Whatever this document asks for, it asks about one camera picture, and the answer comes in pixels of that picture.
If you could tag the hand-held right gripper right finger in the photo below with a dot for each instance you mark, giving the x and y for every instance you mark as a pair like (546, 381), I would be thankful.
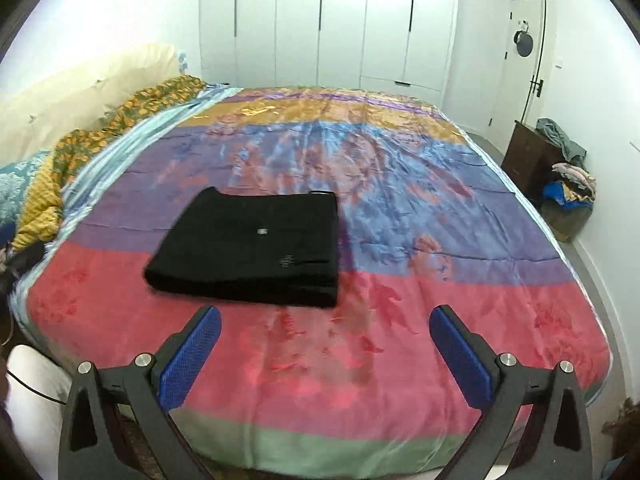
(460, 355)

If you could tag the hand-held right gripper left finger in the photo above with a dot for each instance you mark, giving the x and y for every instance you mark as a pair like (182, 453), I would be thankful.
(192, 355)

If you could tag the black pants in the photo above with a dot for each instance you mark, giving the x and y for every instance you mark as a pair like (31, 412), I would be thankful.
(240, 245)

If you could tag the olive laundry basket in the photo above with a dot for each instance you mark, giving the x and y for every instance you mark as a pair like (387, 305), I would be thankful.
(565, 220)

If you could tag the white cloth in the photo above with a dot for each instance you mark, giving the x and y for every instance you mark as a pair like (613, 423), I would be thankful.
(35, 425)

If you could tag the brown furry object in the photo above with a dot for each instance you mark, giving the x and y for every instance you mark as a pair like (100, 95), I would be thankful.
(622, 417)

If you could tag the colourful striped satin bedspread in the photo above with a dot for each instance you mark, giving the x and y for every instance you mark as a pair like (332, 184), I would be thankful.
(400, 185)

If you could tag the dark cloth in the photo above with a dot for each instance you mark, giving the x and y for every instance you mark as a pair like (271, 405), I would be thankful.
(25, 259)

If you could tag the pile of mixed clothes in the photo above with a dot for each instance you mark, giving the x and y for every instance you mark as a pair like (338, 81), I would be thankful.
(575, 180)

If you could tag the dark wooden nightstand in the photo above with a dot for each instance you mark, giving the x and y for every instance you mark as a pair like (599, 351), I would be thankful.
(525, 155)

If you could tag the yellow floral quilt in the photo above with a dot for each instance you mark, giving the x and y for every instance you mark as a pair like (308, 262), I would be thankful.
(80, 145)

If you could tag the grey-green garment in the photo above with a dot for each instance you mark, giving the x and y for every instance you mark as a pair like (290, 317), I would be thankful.
(555, 132)

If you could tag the teal patterned pillow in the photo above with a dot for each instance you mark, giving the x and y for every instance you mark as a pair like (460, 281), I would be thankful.
(15, 185)

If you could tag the white door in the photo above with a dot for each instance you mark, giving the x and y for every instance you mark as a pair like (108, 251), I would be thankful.
(515, 85)

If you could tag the cream padded headboard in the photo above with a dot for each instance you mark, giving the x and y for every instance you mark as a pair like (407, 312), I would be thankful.
(75, 90)

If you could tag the round dark hanging object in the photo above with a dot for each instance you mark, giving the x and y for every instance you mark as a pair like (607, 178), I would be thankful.
(524, 44)

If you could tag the white wardrobe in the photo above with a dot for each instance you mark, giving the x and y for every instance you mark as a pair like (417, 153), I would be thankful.
(300, 20)

